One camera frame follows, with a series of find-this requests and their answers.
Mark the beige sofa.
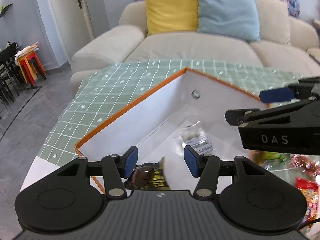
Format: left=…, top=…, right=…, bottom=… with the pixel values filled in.
left=71, top=2, right=319, bottom=93

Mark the dark braised egg packet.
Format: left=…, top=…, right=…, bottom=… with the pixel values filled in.
left=124, top=157, right=170, bottom=191

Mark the light blue cushion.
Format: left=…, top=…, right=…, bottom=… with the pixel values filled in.
left=197, top=0, right=260, bottom=42

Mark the red stool stack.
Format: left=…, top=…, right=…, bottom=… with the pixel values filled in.
left=16, top=50, right=47, bottom=87

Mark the clear white balls packet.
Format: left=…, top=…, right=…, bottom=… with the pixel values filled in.
left=179, top=120, right=216, bottom=155

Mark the yellow cushion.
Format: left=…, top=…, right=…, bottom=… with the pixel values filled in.
left=145, top=0, right=199, bottom=35

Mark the large red snack bag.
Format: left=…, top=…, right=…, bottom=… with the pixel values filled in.
left=295, top=178, right=319, bottom=223

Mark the green checked tablecloth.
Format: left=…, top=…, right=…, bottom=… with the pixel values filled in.
left=37, top=59, right=305, bottom=166

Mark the white door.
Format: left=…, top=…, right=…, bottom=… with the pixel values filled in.
left=49, top=0, right=94, bottom=61

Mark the black dining chair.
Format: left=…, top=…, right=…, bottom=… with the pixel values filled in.
left=1, top=42, right=23, bottom=96

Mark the beige cushion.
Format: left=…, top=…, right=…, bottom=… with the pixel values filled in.
left=255, top=0, right=290, bottom=44

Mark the orange cardboard box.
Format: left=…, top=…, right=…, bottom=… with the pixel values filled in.
left=75, top=68, right=268, bottom=191

